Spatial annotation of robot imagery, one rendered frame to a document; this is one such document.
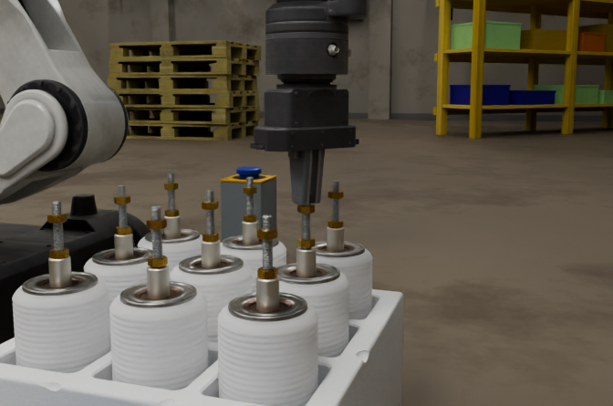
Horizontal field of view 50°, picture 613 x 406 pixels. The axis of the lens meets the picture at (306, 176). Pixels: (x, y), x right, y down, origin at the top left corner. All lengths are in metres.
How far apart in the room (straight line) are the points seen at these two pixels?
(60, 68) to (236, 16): 9.15
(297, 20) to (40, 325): 0.40
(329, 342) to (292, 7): 0.35
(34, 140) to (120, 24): 10.06
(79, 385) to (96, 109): 0.52
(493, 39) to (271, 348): 5.75
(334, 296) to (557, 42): 6.23
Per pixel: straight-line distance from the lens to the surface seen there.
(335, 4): 0.68
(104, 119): 1.11
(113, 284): 0.81
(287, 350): 0.61
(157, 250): 0.68
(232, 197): 1.05
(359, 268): 0.83
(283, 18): 0.69
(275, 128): 0.68
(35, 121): 1.07
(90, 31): 11.40
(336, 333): 0.73
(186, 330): 0.67
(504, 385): 1.12
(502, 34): 6.34
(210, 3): 10.41
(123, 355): 0.68
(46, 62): 1.11
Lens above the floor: 0.46
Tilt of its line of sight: 8 degrees down
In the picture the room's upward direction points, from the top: straight up
